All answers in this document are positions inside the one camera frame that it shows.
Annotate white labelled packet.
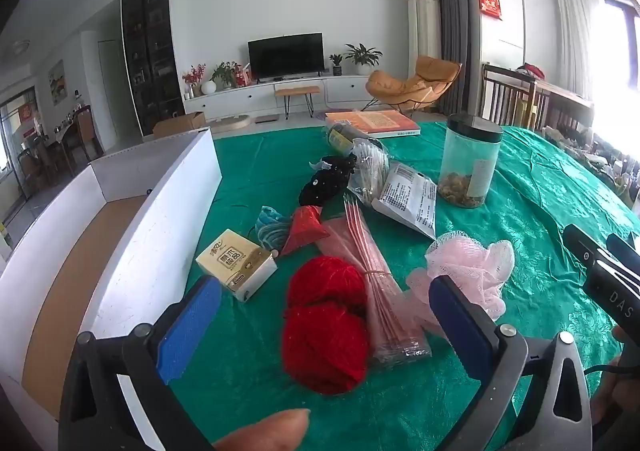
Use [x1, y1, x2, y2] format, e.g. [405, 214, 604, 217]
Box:
[372, 161, 439, 241]

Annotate large leafy potted plant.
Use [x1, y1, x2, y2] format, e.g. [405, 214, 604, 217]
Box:
[344, 43, 384, 77]

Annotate yellow tissue pack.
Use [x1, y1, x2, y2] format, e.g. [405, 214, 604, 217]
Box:
[195, 229, 279, 304]

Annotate red plastic packet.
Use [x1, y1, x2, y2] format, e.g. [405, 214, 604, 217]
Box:
[279, 206, 332, 260]

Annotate white cardboard box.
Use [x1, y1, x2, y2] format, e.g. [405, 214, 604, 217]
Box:
[0, 127, 223, 434]

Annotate brown dining chair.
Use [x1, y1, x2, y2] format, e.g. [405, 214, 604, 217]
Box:
[74, 104, 105, 158]

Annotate red wall hanging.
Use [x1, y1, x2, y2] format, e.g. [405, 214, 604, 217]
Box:
[477, 0, 504, 22]

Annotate wooden railed chair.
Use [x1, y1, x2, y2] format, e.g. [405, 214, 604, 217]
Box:
[481, 62, 596, 132]

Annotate black glass display cabinet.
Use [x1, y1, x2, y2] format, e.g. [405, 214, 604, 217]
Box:
[120, 0, 186, 137]

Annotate white sheer curtain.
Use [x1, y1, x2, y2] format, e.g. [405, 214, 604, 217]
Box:
[552, 0, 609, 102]

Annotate grey curtain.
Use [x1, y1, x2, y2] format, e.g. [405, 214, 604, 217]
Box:
[419, 0, 477, 118]

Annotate brown cardboard box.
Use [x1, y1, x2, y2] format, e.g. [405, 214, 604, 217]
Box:
[152, 111, 207, 138]

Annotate white television cabinet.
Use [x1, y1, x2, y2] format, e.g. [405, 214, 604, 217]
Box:
[182, 73, 374, 121]

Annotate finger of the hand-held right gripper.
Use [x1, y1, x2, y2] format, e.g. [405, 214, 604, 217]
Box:
[563, 224, 611, 266]
[606, 233, 640, 282]

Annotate black television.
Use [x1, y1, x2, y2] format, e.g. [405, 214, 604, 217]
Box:
[248, 33, 325, 81]

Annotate green patterned tablecloth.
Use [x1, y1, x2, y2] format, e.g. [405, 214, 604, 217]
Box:
[167, 120, 633, 451]

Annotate green bushy potted plant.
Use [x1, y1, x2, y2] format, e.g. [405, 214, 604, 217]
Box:
[209, 61, 240, 91]

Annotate person's left hand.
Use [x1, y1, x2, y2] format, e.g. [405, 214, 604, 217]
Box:
[212, 408, 311, 451]

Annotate cotton swab bag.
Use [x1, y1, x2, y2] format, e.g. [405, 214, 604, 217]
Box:
[347, 137, 397, 204]

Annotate pink plastic stick pack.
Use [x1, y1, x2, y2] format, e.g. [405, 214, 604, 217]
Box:
[322, 198, 432, 368]

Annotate red yarn ball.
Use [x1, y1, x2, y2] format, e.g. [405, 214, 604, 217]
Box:
[286, 255, 369, 318]
[281, 300, 371, 396]

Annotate pink mesh bath pouf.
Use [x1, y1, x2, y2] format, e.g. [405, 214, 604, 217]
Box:
[405, 231, 516, 322]

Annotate green bottle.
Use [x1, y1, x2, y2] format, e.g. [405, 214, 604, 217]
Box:
[326, 123, 372, 152]

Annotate clear jar with black lid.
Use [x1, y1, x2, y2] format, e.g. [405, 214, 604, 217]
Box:
[438, 113, 504, 208]

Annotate orange book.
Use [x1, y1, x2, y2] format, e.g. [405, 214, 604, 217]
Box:
[324, 111, 422, 138]

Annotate framed wall painting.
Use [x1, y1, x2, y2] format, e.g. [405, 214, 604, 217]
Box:
[48, 59, 68, 106]

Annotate person's right hand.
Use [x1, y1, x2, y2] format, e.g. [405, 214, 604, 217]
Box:
[591, 324, 640, 451]

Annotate wooden stool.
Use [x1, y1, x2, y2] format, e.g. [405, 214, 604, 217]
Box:
[273, 85, 321, 121]

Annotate orange lounge chair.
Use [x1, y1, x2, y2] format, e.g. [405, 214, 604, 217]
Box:
[360, 55, 464, 118]

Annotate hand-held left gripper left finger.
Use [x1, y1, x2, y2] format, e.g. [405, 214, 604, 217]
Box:
[59, 275, 223, 451]

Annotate beige round cushion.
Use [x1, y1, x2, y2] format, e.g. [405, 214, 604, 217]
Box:
[209, 114, 251, 132]

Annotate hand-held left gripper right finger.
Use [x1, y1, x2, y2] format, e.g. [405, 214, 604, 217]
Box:
[428, 275, 593, 451]

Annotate blue striped pouch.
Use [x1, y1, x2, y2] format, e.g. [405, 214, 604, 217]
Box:
[253, 206, 294, 252]

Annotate black cable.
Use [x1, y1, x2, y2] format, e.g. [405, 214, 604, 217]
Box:
[584, 364, 640, 378]

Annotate black mesh hair net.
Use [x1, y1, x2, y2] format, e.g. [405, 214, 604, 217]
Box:
[299, 154, 359, 207]

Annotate red flower arrangement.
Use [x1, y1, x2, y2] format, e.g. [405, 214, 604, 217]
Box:
[182, 63, 207, 98]

